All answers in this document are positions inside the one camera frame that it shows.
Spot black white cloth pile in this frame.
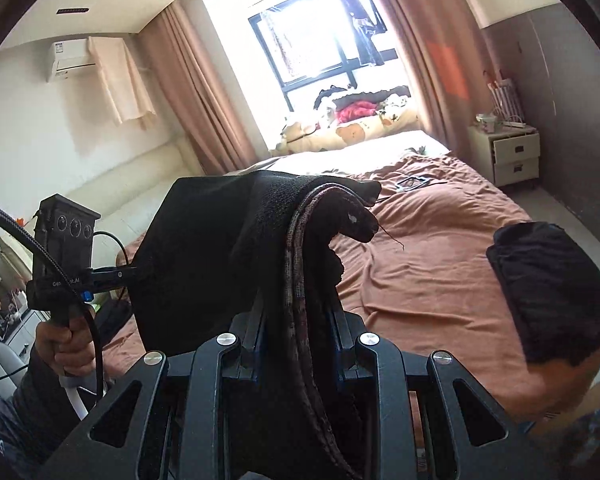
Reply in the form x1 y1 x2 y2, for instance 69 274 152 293
312 85 411 111

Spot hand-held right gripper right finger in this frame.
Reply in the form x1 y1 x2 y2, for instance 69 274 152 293
330 305 556 480

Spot white dressing table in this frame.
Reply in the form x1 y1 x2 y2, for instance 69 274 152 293
0 247 48 361

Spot white air conditioner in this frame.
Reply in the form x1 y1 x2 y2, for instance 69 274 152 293
44 37 98 81

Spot red cloth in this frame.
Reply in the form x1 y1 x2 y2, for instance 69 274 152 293
336 101 378 124

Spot person's left hand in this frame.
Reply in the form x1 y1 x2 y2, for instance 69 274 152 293
34 317 98 378

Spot black pants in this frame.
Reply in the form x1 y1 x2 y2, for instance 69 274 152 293
486 221 600 367
130 170 383 480

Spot white bed sheet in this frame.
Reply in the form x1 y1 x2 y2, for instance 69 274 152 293
257 130 451 176

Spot folded black pants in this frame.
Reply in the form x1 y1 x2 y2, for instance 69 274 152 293
486 221 600 367

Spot hanging dark clothes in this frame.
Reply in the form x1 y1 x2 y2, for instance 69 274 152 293
327 0 388 68

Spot person's left forearm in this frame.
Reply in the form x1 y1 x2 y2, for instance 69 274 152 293
0 345 88 480

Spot white slatted rack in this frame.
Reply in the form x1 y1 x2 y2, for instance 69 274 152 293
486 76 525 122

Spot white chair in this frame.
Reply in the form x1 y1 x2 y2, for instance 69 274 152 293
0 332 31 401

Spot window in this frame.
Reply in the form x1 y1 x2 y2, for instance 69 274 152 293
202 0 411 151

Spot white nightstand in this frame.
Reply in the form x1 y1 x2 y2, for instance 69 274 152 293
467 122 542 188

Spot black braided cable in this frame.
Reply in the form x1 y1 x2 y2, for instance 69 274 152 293
0 199 106 406

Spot thin black cable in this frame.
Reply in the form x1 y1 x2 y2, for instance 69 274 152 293
380 172 448 195

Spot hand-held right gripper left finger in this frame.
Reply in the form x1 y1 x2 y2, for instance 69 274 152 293
37 310 271 480

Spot brown fleece blanket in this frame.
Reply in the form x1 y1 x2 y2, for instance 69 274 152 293
97 152 600 421

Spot grey wardrobe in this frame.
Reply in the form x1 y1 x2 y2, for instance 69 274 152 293
482 2 600 241

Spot beige hanging cloth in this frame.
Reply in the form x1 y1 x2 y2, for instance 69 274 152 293
87 35 158 127

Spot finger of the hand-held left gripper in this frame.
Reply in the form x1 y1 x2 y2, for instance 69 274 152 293
91 266 146 291

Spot cream padded headboard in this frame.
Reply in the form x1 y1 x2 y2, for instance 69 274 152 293
0 140 206 281

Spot brown curtain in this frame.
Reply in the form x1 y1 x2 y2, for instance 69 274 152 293
137 2 271 176
350 0 491 153

